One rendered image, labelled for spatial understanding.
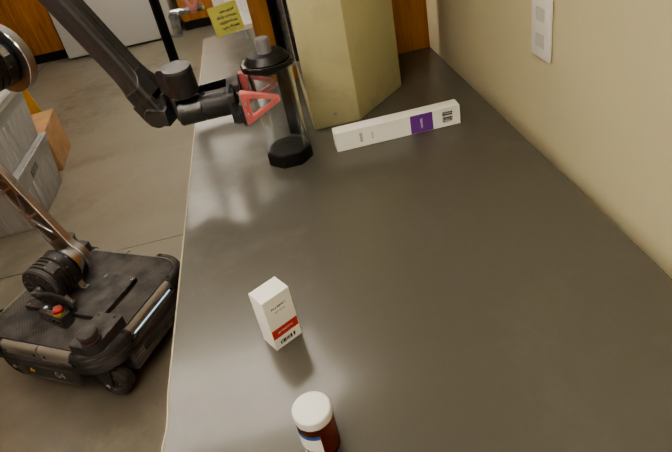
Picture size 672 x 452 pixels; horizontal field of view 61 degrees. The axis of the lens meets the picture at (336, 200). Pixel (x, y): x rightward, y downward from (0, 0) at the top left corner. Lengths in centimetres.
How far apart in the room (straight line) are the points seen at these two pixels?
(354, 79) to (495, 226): 53
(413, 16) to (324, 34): 49
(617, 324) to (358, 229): 43
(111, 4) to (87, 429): 481
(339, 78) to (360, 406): 79
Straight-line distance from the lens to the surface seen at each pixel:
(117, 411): 221
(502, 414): 72
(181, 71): 114
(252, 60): 114
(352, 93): 133
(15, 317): 244
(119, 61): 121
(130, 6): 633
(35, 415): 239
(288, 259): 96
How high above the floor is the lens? 152
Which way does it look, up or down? 33 degrees down
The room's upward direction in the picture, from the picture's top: 12 degrees counter-clockwise
